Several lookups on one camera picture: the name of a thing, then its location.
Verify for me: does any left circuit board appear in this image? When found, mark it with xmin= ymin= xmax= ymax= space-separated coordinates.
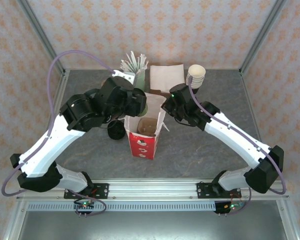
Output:
xmin=73 ymin=199 xmax=96 ymax=213

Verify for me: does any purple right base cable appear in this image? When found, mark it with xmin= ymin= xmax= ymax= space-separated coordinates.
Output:
xmin=229 ymin=187 xmax=252 ymax=216

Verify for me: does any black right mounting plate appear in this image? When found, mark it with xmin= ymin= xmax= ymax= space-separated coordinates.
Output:
xmin=196 ymin=182 xmax=242 ymax=200

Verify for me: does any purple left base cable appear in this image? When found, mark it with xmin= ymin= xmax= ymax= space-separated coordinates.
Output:
xmin=74 ymin=191 xmax=108 ymax=216

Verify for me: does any aluminium frame post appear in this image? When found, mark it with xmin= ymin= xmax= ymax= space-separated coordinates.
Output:
xmin=239 ymin=0 xmax=288 ymax=76
xmin=16 ymin=0 xmax=67 ymax=77

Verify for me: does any red white paper bag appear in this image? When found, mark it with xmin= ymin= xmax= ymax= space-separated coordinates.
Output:
xmin=123 ymin=92 xmax=171 ymax=161

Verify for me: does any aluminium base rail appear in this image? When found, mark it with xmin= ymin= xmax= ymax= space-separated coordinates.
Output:
xmin=16 ymin=177 xmax=290 ymax=201

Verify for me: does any stack of white napkins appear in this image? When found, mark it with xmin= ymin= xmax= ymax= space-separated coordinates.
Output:
xmin=149 ymin=62 xmax=186 ymax=97

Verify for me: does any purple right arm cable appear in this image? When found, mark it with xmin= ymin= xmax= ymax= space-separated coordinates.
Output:
xmin=186 ymin=76 xmax=288 ymax=195

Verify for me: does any black cup lid stack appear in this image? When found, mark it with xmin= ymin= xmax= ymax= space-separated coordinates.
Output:
xmin=106 ymin=119 xmax=128 ymax=142

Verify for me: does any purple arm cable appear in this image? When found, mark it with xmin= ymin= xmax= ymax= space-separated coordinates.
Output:
xmin=186 ymin=76 xmax=288 ymax=195
xmin=1 ymin=49 xmax=116 ymax=196

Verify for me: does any black mounting plate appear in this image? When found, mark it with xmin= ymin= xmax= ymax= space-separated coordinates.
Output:
xmin=63 ymin=183 xmax=110 ymax=200
xmin=196 ymin=182 xmax=242 ymax=200

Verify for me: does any circuit board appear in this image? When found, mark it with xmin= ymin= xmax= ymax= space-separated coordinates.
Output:
xmin=73 ymin=199 xmax=96 ymax=213
xmin=214 ymin=199 xmax=246 ymax=215

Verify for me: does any paper cup stack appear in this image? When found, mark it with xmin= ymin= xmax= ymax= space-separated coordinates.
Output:
xmin=185 ymin=64 xmax=207 ymax=96

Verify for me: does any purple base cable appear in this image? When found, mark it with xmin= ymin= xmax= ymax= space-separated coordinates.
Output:
xmin=74 ymin=191 xmax=108 ymax=216
xmin=229 ymin=187 xmax=252 ymax=216

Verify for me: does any right circuit board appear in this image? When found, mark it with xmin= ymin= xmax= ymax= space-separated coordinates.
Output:
xmin=214 ymin=199 xmax=246 ymax=215

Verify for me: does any slotted grey cable duct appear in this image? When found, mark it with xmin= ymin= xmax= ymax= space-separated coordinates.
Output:
xmin=27 ymin=201 xmax=217 ymax=212

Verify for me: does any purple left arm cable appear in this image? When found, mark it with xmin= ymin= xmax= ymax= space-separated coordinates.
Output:
xmin=1 ymin=49 xmax=116 ymax=196

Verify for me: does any grey metal panel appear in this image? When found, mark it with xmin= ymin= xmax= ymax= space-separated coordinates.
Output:
xmin=14 ymin=209 xmax=291 ymax=240

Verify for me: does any aluminium frame side bar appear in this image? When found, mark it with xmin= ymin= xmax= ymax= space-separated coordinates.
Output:
xmin=2 ymin=69 xmax=71 ymax=240
xmin=239 ymin=69 xmax=300 ymax=240

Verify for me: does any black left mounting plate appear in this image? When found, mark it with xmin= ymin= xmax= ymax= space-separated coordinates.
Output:
xmin=63 ymin=183 xmax=110 ymax=200

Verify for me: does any white napkin stack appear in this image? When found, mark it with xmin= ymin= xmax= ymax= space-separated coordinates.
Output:
xmin=149 ymin=64 xmax=185 ymax=91

